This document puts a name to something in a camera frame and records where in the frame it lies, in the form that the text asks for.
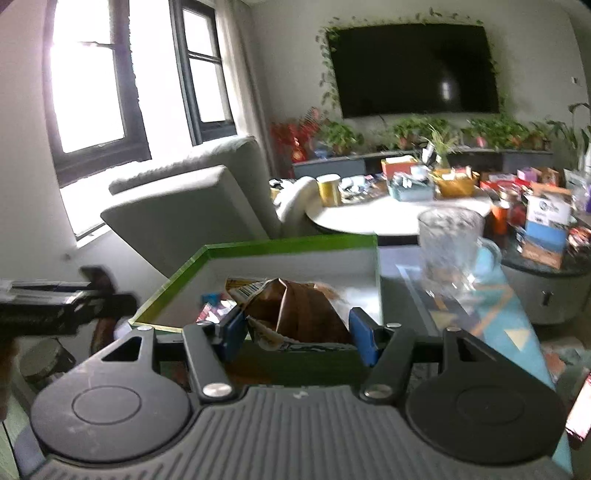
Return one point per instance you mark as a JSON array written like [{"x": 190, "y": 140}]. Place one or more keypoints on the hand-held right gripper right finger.
[{"x": 364, "y": 337}]

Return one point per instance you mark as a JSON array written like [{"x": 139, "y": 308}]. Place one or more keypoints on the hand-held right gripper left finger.
[{"x": 233, "y": 334}]

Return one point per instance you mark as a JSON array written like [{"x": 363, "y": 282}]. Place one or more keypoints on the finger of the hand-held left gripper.
[{"x": 111, "y": 305}]

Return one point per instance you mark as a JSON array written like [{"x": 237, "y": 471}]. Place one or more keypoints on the pink red foil snack packet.
[{"x": 212, "y": 309}]

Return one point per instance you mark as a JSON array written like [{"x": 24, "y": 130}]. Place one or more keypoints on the brown snack packet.
[{"x": 300, "y": 314}]

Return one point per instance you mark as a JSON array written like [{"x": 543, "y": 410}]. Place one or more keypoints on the green cardboard box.
[{"x": 277, "y": 265}]

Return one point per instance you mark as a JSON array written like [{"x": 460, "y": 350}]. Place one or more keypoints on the white round table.
[{"x": 369, "y": 217}]

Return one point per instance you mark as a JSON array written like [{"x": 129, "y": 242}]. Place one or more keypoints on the clear glass mug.
[{"x": 448, "y": 249}]

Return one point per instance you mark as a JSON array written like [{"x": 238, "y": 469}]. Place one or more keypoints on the grey sofa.
[{"x": 194, "y": 203}]

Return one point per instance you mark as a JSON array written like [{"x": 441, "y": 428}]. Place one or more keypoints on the teal patterned table mat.
[{"x": 508, "y": 314}]

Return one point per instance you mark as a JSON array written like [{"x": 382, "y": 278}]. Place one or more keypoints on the white cloth bundle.
[{"x": 295, "y": 203}]

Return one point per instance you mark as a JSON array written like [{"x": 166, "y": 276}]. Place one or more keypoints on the yellow cup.
[{"x": 328, "y": 190}]

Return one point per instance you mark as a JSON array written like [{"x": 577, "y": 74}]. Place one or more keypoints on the teal tray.
[{"x": 411, "y": 190}]

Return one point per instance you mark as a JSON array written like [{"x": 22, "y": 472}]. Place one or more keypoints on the grey television cabinet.
[{"x": 351, "y": 164}]

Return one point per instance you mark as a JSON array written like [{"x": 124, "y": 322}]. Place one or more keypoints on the yellow basket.
[{"x": 455, "y": 184}]

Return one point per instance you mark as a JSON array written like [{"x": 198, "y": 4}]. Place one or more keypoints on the orange bottle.
[{"x": 500, "y": 219}]

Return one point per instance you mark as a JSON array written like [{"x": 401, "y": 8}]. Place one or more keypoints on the dark round side table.
[{"x": 540, "y": 295}]

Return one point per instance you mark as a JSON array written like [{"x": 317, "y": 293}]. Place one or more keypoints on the green potted plant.
[
  {"x": 496, "y": 131},
  {"x": 411, "y": 131},
  {"x": 339, "y": 136}
]

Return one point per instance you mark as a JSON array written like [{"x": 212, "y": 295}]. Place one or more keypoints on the spider plant in pot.
[{"x": 441, "y": 145}]

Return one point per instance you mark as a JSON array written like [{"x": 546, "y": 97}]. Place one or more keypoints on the red flower arrangement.
[{"x": 295, "y": 136}]

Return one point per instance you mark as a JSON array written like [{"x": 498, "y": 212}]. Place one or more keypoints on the blue and white carton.
[{"x": 547, "y": 226}]

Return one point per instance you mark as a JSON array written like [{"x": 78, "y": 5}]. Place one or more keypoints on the black framed window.
[
  {"x": 87, "y": 92},
  {"x": 203, "y": 69}
]

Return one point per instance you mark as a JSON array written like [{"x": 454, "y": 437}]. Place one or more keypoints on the phone with lit screen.
[{"x": 579, "y": 413}]

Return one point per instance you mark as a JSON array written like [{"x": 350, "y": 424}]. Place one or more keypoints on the tall leafy plant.
[{"x": 570, "y": 136}]

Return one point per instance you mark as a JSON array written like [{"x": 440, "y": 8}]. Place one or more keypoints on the black wall television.
[{"x": 415, "y": 69}]

